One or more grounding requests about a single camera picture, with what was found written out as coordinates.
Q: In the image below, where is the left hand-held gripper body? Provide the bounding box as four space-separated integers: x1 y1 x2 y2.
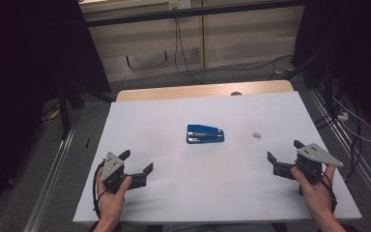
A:
100 151 129 195

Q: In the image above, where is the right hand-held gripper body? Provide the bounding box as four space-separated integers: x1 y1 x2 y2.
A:
294 142 345 187

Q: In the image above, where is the blue stapler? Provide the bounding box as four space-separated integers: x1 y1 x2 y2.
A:
185 124 225 145

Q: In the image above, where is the person's left hand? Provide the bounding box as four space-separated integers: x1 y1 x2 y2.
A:
95 167 133 224

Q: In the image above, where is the person's right hand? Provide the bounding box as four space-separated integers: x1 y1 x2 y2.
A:
290 163 338 224

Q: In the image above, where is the white power strip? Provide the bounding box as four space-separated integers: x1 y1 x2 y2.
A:
335 111 350 123

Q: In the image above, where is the black metal stand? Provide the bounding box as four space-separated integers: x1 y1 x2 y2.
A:
56 81 118 141
282 50 336 114

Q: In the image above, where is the white table sheet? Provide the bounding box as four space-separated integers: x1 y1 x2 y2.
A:
72 91 363 225

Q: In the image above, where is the yellow floor tape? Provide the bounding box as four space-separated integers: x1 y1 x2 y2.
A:
273 67 296 75
47 108 61 121

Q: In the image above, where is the light wooden table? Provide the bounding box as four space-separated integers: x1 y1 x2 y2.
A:
115 79 295 103

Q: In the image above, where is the black curtain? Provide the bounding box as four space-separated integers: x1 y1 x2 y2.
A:
0 0 112 225
290 0 371 138

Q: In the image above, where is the black horizontal metal bar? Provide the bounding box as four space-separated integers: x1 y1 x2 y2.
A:
84 0 304 28

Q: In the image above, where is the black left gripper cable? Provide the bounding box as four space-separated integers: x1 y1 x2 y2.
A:
92 159 108 220

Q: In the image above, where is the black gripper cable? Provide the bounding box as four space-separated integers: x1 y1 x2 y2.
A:
317 172 339 215
92 159 108 220

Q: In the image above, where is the black tangled floor cable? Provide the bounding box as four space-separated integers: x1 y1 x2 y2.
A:
313 105 363 185

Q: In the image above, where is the aluminium floor rail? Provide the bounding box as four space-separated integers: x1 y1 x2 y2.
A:
22 125 77 232
308 87 371 220

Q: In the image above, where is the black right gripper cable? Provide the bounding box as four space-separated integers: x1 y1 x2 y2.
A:
317 172 339 215

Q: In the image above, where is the white cable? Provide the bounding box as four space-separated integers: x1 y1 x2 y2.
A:
331 96 371 143

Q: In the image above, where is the black hanging cable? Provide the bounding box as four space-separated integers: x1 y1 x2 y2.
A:
173 16 205 85

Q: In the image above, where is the white wall socket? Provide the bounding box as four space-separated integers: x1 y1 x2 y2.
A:
168 0 192 11

